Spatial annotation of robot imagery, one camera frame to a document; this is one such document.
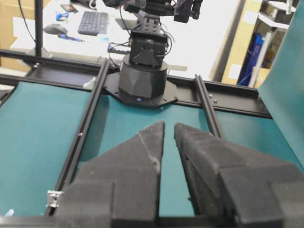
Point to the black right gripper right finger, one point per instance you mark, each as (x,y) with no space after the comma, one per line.
(240,186)

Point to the silver metal bracket fitting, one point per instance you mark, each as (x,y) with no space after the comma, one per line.
(53,198)

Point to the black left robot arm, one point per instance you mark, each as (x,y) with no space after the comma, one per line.
(147,39)

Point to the cardboard box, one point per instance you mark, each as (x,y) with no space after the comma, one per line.
(241,41)

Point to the grey computer mouse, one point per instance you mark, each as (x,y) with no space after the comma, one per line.
(55,29)

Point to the blue box on shelf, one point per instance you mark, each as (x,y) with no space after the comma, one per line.
(251,58)

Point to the black aluminium rail far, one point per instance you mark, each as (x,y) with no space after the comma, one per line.
(210,115)

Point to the green backdrop sheet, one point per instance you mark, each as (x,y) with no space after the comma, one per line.
(283,90)

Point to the black vertical stand pole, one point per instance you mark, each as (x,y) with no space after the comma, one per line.
(39,50)

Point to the black aluminium rail near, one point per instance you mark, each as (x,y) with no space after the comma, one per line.
(72,158)

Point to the black aluminium rail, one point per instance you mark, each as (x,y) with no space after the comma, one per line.
(72,158)
(210,115)

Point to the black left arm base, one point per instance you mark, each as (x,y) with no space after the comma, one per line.
(140,85)

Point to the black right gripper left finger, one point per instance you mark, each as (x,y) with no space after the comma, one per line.
(118,189)

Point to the dark computer keyboard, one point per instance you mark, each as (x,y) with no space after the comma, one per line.
(93,23)

